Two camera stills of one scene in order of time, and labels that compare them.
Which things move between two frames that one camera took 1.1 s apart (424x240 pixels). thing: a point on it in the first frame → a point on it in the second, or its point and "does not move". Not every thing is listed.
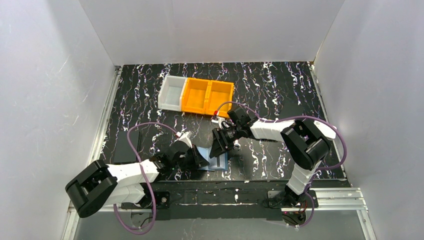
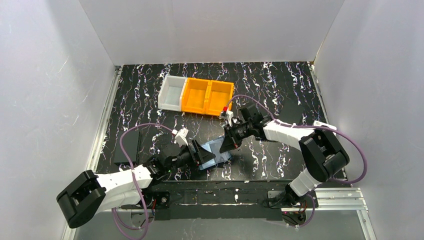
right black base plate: (288, 199) does not move
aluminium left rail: (96, 148) does not move
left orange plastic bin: (194, 97) does not move
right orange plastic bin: (218, 93) does not move
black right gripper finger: (216, 149) → (228, 144)
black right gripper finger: (221, 149) → (237, 144)
